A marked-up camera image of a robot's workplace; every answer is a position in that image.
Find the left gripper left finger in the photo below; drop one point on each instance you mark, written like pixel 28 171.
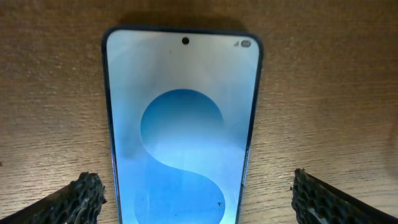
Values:
pixel 78 202

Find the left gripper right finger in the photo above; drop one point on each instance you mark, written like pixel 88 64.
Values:
pixel 315 202

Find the blue Galaxy smartphone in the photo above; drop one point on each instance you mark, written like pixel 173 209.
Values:
pixel 181 105

